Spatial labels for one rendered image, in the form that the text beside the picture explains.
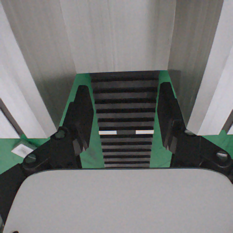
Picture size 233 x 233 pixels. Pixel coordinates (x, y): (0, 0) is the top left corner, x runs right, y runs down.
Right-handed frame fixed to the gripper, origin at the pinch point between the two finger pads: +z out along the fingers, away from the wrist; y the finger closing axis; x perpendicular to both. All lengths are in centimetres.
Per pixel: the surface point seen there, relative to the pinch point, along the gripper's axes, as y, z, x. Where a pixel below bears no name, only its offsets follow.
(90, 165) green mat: -5.4, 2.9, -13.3
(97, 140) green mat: -3.4, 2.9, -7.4
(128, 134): 0.2, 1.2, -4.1
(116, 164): -1.2, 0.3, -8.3
